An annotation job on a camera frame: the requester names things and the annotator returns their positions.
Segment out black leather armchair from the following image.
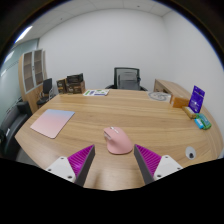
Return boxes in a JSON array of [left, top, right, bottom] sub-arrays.
[[0, 100, 33, 158]]

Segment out white round cable grommet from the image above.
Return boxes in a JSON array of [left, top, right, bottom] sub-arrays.
[[185, 145, 197, 161]]

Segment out purple sign card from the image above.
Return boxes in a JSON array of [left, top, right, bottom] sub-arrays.
[[187, 85, 206, 114]]

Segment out orange-brown box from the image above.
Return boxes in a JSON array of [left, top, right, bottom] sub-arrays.
[[170, 95, 190, 109]]

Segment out black mesh office chair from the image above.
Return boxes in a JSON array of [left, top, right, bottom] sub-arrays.
[[105, 66, 148, 92]]

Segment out wooden card stand block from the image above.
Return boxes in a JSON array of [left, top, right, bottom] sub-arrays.
[[181, 105, 198, 120]]

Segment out small green box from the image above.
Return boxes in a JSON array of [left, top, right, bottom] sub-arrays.
[[196, 113, 213, 130]]

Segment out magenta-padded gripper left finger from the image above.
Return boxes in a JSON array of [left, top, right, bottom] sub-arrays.
[[45, 144, 96, 187]]

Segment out pink computer mouse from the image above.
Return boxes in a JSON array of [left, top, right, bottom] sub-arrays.
[[102, 125, 134, 155]]

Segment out wooden glass-door cabinet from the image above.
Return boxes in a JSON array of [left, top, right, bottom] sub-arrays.
[[18, 48, 48, 114]]

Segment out large brown cardboard box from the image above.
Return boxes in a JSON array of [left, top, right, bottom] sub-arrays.
[[66, 80, 86, 95]]

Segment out black box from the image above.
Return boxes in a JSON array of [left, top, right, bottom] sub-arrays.
[[66, 73, 84, 84]]

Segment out black visitor chair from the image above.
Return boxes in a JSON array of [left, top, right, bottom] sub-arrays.
[[36, 77, 56, 108]]

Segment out printed paper sheet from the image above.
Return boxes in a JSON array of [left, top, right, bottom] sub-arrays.
[[82, 88, 110, 97]]

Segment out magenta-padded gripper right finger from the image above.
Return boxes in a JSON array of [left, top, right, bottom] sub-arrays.
[[133, 143, 184, 185]]

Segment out pink-blue gradient mouse pad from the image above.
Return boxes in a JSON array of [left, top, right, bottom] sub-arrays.
[[29, 108, 76, 140]]

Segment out wooden side desk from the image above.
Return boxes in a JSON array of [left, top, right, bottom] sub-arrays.
[[153, 78, 193, 101]]

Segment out small brown cardboard box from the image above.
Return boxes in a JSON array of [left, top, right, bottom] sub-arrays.
[[56, 78, 69, 95]]

